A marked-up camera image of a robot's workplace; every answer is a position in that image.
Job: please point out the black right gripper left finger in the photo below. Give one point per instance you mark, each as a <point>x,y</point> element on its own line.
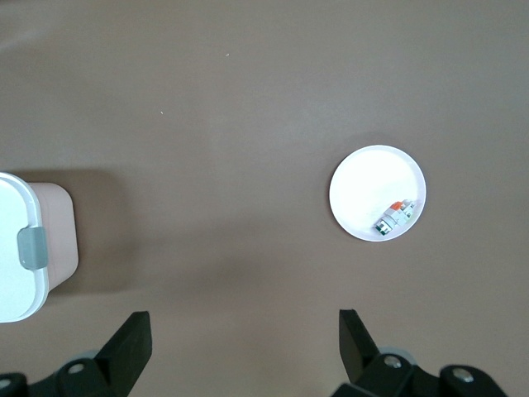
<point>124,351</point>

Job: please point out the white lidded box grey clips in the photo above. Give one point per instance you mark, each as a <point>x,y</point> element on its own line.
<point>16,207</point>

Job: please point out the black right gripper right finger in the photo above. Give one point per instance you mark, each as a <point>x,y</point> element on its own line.
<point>357,351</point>

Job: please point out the pink round plate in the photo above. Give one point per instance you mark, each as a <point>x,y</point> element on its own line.
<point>368,186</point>

